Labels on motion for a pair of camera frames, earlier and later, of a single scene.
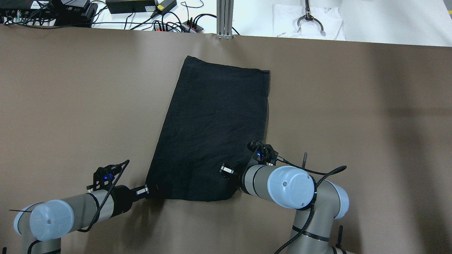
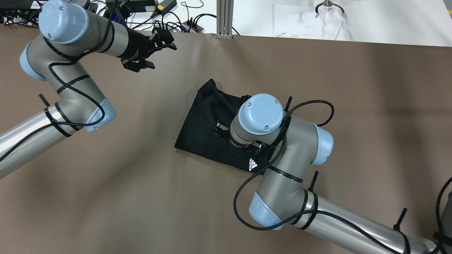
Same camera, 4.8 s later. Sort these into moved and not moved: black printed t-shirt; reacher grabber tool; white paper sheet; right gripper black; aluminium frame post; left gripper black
Moved: left gripper black; black printed t-shirt; right gripper black; reacher grabber tool
Not moved: white paper sheet; aluminium frame post
